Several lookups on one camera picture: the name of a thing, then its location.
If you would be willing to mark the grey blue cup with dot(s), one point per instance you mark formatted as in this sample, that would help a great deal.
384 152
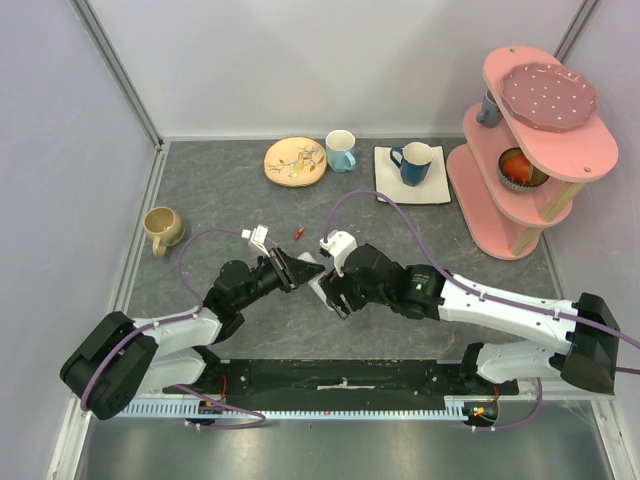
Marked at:
489 115

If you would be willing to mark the dark blue mug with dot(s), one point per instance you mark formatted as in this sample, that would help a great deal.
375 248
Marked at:
413 161

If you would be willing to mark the white square plate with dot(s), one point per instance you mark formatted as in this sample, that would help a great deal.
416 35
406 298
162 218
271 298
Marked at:
433 190

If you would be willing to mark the pink three-tier shelf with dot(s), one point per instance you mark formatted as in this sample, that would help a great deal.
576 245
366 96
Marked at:
503 223

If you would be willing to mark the white remote control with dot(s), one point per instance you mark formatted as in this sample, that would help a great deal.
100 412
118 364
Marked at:
314 283

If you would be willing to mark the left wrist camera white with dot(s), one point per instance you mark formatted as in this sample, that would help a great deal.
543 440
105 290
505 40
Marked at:
256 238

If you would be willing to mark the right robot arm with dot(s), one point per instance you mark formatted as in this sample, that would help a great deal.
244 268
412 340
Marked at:
573 341

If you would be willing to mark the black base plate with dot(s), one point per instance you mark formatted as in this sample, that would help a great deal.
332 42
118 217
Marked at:
343 385

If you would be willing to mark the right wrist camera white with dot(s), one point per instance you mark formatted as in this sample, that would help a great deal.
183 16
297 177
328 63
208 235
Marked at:
339 245

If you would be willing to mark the bowl with fruit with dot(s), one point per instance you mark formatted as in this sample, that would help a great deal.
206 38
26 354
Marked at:
517 173

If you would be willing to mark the yellow floral plate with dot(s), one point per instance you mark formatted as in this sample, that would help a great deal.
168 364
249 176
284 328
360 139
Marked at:
295 162

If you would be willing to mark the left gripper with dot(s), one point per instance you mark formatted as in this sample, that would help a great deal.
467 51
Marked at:
291 271

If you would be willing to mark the light blue mug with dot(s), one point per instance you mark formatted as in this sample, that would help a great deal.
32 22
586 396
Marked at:
340 145

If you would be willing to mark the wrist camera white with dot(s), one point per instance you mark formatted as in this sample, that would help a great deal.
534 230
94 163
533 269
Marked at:
256 238
339 245

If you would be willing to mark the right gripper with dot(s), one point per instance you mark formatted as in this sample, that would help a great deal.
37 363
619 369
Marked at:
335 292

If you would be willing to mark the white slotted cable duct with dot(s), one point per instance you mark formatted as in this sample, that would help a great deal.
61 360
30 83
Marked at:
191 408

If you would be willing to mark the beige ceramic mug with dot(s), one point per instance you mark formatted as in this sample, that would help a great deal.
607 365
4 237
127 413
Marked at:
164 227

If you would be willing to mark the red battery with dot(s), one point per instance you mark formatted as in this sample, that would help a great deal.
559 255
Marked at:
299 233

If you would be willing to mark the pink dotted plate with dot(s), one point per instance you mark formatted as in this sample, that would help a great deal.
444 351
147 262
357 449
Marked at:
548 97

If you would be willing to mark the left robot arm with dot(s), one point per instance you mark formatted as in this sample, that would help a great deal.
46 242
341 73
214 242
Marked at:
125 357

